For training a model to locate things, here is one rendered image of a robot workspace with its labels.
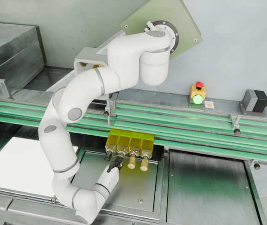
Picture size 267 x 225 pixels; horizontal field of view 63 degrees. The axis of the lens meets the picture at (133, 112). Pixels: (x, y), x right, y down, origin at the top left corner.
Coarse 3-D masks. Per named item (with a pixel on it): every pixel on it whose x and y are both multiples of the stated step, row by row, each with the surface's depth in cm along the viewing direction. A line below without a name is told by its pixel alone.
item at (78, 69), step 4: (76, 60) 106; (80, 60) 106; (84, 60) 105; (88, 60) 105; (76, 64) 108; (88, 64) 114; (92, 64) 114; (96, 64) 114; (104, 64) 105; (76, 68) 109; (80, 68) 113; (84, 68) 116; (88, 68) 116; (76, 72) 110; (80, 72) 114; (100, 96) 119; (104, 96) 119; (108, 96) 116
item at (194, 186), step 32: (0, 128) 137; (32, 128) 137; (192, 160) 122; (224, 160) 123; (192, 192) 107; (224, 192) 107; (256, 192) 107; (0, 224) 91; (32, 224) 91; (64, 224) 92; (96, 224) 90; (128, 224) 91; (160, 224) 93; (192, 224) 94; (224, 224) 95; (256, 224) 95
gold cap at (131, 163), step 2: (130, 158) 100; (132, 158) 99; (134, 158) 100; (130, 160) 99; (132, 160) 98; (134, 160) 99; (128, 162) 98; (130, 162) 97; (132, 162) 98; (134, 162) 98; (128, 164) 97; (130, 164) 97; (132, 164) 97; (134, 164) 98; (128, 166) 98; (130, 166) 98; (132, 166) 98; (134, 166) 97; (132, 168) 99
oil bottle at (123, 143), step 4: (124, 132) 112; (128, 132) 112; (132, 132) 114; (120, 136) 109; (124, 136) 109; (128, 136) 109; (120, 140) 107; (124, 140) 107; (128, 140) 107; (120, 144) 105; (124, 144) 105; (128, 144) 105; (120, 148) 103; (124, 148) 103; (128, 148) 106; (124, 152) 104
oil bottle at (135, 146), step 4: (136, 132) 111; (140, 132) 111; (132, 136) 109; (136, 136) 109; (140, 136) 109; (132, 140) 107; (136, 140) 107; (140, 140) 107; (132, 144) 105; (136, 144) 105; (140, 144) 105; (132, 148) 103; (136, 148) 103; (140, 148) 105; (132, 152) 102; (136, 152) 102; (136, 156) 104
